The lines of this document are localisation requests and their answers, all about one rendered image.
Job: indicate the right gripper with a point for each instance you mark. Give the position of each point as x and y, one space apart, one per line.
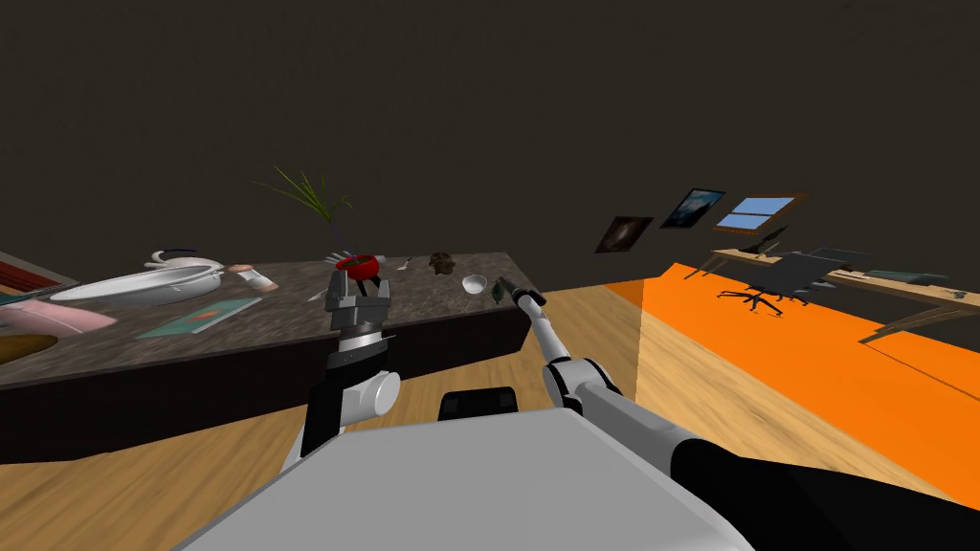
528 296

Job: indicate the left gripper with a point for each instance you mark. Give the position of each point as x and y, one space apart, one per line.
358 311

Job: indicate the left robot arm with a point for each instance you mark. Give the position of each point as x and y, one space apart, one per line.
360 394

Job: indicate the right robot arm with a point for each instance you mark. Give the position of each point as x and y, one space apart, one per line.
658 440

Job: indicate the red bowl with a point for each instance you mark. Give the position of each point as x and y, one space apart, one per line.
360 266

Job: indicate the dark green object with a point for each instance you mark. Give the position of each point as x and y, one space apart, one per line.
501 291

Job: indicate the silver knife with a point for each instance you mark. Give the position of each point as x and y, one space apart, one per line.
318 295

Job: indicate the small white bowl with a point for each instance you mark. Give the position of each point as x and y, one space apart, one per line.
475 284

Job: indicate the brown lumpy object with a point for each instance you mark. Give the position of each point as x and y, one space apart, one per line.
442 263

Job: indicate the green leafy plant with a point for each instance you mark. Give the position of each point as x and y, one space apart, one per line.
312 197

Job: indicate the pink and white shaker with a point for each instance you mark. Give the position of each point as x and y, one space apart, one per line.
253 277

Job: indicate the dark framed picture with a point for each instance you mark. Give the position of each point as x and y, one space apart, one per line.
624 234

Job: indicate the teal book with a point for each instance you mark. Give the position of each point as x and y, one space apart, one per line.
200 315

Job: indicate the white kettle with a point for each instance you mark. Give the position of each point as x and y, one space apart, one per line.
180 260

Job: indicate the blue framed picture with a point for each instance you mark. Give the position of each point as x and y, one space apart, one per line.
693 208

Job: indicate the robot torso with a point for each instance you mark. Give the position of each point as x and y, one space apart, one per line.
475 490

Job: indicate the large white pan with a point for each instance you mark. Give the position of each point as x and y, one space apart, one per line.
142 285

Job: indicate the brown framed window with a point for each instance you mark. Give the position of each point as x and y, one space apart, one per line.
758 213

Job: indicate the black office chair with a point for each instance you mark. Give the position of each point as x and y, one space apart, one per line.
781 283

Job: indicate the pink cloth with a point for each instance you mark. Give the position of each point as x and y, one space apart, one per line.
46 317

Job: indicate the red striped box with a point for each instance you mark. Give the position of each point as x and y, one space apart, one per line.
27 277

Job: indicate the brown round bread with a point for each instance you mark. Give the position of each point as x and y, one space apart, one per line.
21 347

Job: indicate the wooden desk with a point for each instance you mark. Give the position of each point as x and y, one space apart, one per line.
903 289

